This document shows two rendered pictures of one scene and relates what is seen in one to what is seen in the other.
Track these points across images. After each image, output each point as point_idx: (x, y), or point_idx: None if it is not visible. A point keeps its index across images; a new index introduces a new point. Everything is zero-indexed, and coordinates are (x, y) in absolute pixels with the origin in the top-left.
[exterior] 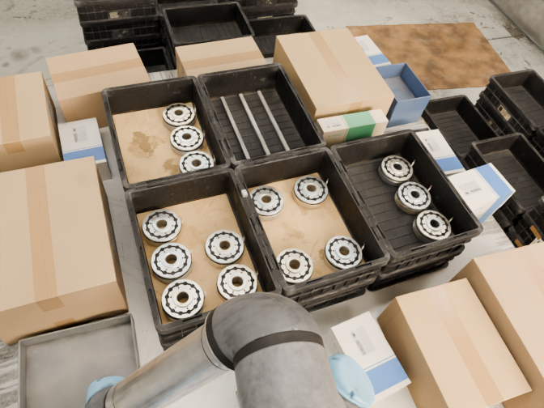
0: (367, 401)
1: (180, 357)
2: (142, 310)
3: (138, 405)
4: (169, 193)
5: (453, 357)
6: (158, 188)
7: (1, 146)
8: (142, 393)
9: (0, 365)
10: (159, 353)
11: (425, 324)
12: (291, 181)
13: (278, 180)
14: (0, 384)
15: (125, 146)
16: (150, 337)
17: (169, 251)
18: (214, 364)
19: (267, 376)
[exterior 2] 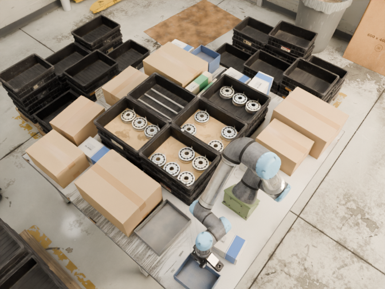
0: None
1: (220, 172)
2: (168, 197)
3: (213, 196)
4: (153, 145)
5: (286, 145)
6: (149, 145)
7: (67, 167)
8: (213, 191)
9: (131, 245)
10: (185, 206)
11: (271, 140)
12: (191, 118)
13: (186, 120)
14: (137, 250)
15: None
16: (178, 204)
17: (169, 166)
18: (231, 166)
19: (251, 152)
